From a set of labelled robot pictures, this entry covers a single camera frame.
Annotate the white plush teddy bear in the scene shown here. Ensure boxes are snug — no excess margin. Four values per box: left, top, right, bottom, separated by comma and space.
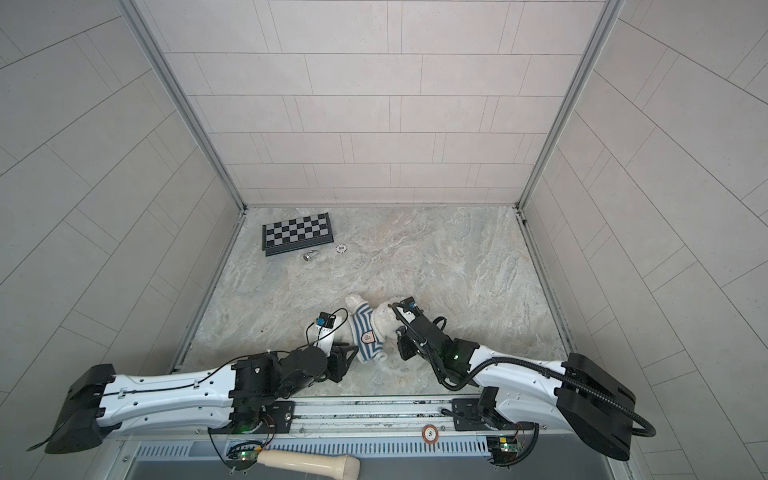
342, 294, 400, 347

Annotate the blue white striped knit sweater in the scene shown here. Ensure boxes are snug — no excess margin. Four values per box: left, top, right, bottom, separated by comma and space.
350, 301, 388, 363

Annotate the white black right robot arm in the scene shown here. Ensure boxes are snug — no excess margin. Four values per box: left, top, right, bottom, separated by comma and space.
391, 303, 655, 461

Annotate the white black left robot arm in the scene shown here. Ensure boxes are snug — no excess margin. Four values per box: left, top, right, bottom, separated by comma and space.
39, 343, 359, 454

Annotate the red round sticker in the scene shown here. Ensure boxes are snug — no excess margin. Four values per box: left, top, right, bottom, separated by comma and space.
421, 424, 439, 445

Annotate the left green circuit board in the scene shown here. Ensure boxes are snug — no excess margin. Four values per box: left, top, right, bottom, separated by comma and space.
226, 441, 264, 471

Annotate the green circuit board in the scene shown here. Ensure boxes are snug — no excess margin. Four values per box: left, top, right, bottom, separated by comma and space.
486, 436, 520, 467
226, 441, 264, 471

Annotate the folded black chess board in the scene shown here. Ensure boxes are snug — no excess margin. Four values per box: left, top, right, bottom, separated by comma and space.
262, 212, 334, 257

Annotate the right green circuit board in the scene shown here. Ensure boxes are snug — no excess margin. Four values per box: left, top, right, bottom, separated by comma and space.
486, 436, 520, 467

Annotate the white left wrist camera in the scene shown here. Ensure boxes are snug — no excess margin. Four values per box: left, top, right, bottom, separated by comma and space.
313, 312, 337, 356

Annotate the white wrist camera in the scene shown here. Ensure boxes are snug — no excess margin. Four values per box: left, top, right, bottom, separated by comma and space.
391, 297, 422, 323
313, 312, 337, 356

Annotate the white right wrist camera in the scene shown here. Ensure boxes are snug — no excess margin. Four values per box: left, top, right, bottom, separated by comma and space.
391, 297, 422, 323

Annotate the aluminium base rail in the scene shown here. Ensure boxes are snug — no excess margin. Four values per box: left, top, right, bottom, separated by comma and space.
105, 395, 605, 465

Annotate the beige wooden handle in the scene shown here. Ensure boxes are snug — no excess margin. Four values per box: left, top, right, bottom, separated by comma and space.
257, 450, 361, 480

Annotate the black corrugated cable conduit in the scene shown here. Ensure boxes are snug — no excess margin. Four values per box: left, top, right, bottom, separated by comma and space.
392, 302, 656, 438

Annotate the aluminium corner frame post left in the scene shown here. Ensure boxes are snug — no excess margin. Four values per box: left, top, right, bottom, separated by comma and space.
115, 0, 247, 213

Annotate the aluminium corner frame post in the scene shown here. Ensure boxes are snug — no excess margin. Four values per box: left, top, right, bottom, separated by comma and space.
517, 0, 623, 214
115, 0, 247, 213

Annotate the aluminium corner frame post right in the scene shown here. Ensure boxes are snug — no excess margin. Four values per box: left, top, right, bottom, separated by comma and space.
517, 0, 623, 214

